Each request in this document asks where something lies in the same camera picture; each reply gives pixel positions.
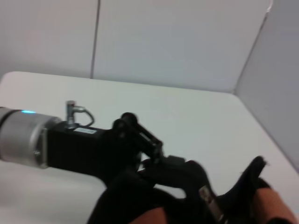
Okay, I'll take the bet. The black bag with orange handles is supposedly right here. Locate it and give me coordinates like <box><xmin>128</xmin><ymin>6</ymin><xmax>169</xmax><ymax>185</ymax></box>
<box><xmin>86</xmin><ymin>155</ymin><xmax>299</xmax><ymax>224</ymax></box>

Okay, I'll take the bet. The left gripper cable with connector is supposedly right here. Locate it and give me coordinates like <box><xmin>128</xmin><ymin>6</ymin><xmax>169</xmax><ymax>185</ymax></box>
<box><xmin>65</xmin><ymin>100</ymin><xmax>95</xmax><ymax>129</ymax></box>

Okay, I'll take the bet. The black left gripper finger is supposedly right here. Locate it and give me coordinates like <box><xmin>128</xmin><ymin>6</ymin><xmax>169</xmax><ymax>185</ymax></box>
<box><xmin>130</xmin><ymin>120</ymin><xmax>185</xmax><ymax>168</ymax></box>

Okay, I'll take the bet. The silver zipper pull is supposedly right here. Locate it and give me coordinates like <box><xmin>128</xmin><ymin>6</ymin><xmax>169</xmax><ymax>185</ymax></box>
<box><xmin>198</xmin><ymin>185</ymin><xmax>228</xmax><ymax>224</ymax></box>

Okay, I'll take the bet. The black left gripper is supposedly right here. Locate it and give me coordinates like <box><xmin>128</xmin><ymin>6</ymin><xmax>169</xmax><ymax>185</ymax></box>
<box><xmin>47</xmin><ymin>112</ymin><xmax>169</xmax><ymax>185</ymax></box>

